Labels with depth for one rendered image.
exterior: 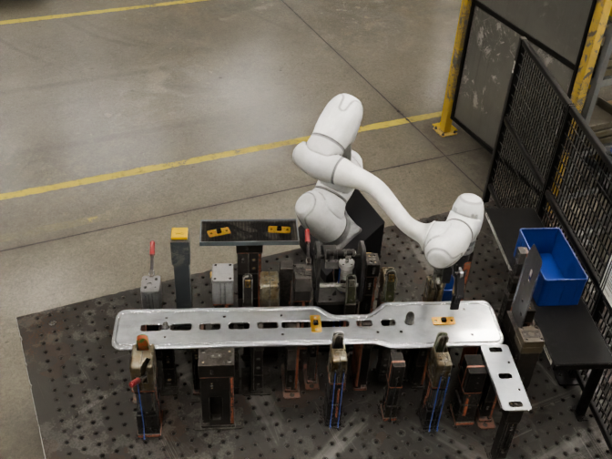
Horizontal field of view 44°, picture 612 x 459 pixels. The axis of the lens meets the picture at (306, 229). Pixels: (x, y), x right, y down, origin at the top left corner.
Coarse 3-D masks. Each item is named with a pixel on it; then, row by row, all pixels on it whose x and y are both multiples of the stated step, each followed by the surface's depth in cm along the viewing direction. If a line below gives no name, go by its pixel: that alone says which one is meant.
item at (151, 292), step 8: (144, 280) 278; (152, 280) 278; (160, 280) 280; (144, 288) 275; (152, 288) 275; (160, 288) 280; (144, 296) 275; (152, 296) 276; (160, 296) 280; (144, 304) 277; (152, 304) 278; (160, 304) 280; (152, 328) 286; (160, 352) 294
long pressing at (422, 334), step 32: (128, 320) 270; (160, 320) 271; (192, 320) 272; (224, 320) 272; (256, 320) 273; (288, 320) 274; (352, 320) 276; (384, 320) 277; (416, 320) 277; (480, 320) 279
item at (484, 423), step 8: (488, 376) 269; (504, 376) 264; (488, 384) 269; (488, 392) 270; (480, 400) 278; (488, 400) 272; (496, 400) 273; (480, 408) 279; (488, 408) 275; (480, 416) 280; (488, 416) 279; (480, 424) 278; (488, 424) 278
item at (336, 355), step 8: (344, 344) 260; (336, 352) 257; (344, 352) 257; (336, 360) 254; (344, 360) 254; (328, 368) 266; (336, 368) 256; (344, 368) 256; (328, 376) 264; (336, 376) 258; (344, 376) 260; (328, 384) 269; (336, 384) 262; (328, 392) 269; (336, 392) 265; (328, 400) 269; (336, 400) 268; (320, 408) 281; (328, 408) 269; (336, 408) 270; (328, 416) 272; (336, 416) 272; (328, 424) 274; (336, 424) 274
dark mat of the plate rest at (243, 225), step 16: (208, 224) 290; (224, 224) 290; (240, 224) 291; (256, 224) 291; (272, 224) 292; (288, 224) 292; (208, 240) 282; (224, 240) 282; (240, 240) 283; (256, 240) 283
